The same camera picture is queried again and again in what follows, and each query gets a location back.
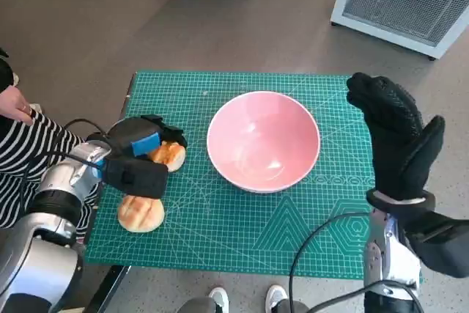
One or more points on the person's hand with ring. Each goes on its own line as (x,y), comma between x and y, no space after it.
(14,106)

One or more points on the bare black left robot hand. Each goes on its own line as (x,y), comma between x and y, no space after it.
(135,133)

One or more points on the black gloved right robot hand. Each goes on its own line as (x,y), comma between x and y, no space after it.
(395,137)

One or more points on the long striped toy bread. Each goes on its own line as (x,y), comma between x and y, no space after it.
(172,155)

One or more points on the round toy bread bun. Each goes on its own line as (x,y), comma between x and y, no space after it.
(141,214)

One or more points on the pink bowl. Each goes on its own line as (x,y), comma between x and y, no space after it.
(264,133)

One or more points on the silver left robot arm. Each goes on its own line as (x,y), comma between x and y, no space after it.
(55,188)

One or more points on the green cutting mat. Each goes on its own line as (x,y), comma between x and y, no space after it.
(227,225)

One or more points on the white shoe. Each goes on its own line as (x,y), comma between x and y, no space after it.
(276,295)
(219,296)

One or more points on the grey leg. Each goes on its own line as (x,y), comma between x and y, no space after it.
(198,306)
(293,307)

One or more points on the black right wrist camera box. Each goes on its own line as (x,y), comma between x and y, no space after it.
(439,243)

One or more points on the black table frame bar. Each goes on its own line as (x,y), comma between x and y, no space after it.
(110,283)

